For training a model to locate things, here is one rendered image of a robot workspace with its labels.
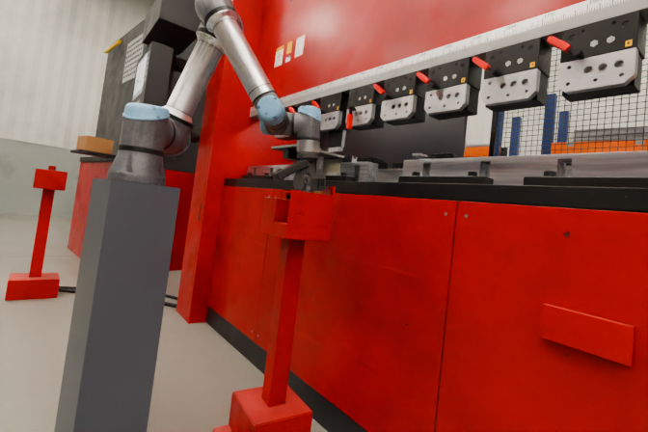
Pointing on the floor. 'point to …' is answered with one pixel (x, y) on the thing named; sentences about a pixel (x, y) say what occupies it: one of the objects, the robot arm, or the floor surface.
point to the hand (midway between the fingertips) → (299, 215)
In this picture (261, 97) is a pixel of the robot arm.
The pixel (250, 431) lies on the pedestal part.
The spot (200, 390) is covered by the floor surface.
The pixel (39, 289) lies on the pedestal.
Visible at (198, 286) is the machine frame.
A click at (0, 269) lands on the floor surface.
